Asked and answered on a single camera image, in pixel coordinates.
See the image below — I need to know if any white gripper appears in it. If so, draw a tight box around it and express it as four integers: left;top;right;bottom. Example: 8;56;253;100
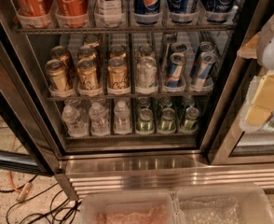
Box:
239;14;274;133

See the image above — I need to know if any blue pepsi bottle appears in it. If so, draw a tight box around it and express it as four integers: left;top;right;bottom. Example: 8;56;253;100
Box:
167;0;198;24
201;0;235;23
133;0;160;25

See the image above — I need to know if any right water bottle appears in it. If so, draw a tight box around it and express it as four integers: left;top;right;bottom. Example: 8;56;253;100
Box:
114;100;131;134

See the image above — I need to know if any water bottle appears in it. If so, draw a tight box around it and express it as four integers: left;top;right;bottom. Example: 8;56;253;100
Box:
62;105;88;138
89;102;109;136
114;100;131;134

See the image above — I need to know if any stainless steel fridge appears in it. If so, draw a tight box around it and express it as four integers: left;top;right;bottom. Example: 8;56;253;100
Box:
11;0;274;201

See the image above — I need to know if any middle water bottle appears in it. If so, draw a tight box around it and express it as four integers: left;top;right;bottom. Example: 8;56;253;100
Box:
89;102;109;136

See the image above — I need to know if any white label tea bottle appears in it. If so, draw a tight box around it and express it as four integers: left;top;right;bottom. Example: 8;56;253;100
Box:
95;0;123;27

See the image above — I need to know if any left water bottle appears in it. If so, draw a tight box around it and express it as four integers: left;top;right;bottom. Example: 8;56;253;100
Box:
62;105;88;138

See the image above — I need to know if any open fridge glass door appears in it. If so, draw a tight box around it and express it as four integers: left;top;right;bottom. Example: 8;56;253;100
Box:
0;0;61;175

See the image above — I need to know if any right Red Bull can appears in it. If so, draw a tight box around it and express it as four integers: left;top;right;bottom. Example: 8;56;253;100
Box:
191;51;217;88

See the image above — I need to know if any red bull can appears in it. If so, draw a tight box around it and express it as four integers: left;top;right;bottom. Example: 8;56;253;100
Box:
191;51;217;88
166;53;186;88

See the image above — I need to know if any right green can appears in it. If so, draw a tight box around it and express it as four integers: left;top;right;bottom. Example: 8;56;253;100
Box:
180;106;199;131

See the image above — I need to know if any green can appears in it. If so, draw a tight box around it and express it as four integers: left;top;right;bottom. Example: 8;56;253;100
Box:
137;108;154;133
180;106;199;131
158;108;176;132

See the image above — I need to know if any left Red Bull can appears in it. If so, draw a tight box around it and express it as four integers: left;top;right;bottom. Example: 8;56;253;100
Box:
166;53;186;88

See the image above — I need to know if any middle green can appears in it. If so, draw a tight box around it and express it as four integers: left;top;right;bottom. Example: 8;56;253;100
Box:
158;108;176;132

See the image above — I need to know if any right clear plastic bin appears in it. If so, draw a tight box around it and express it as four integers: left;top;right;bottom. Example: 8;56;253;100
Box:
174;184;274;224

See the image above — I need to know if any clear plastic bin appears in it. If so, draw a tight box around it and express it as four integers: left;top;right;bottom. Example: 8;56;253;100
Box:
80;190;177;224
174;184;274;224

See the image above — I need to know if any left green can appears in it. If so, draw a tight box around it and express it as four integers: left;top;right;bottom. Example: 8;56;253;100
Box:
137;108;154;133

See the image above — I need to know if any silver white can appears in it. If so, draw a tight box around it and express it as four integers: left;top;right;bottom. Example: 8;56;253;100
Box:
137;57;158;89

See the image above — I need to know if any gold can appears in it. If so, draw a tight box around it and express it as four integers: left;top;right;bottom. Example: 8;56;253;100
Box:
108;57;130;90
45;60;71;91
109;45;127;59
50;46;75;79
76;58;100;91
77;45;98;61

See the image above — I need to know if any left clear plastic bin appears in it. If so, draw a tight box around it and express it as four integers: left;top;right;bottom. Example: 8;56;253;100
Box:
80;190;177;224

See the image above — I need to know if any rear left gold can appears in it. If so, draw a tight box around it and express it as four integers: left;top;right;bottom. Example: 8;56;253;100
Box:
50;46;75;79

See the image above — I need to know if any front left gold can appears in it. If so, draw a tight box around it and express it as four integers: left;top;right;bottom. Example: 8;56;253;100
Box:
45;60;71;91

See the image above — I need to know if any black floor cable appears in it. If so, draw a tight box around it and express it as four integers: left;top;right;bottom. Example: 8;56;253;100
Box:
0;168;82;224

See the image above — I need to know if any orange extension cord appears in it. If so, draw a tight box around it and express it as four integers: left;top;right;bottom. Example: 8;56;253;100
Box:
0;119;34;203

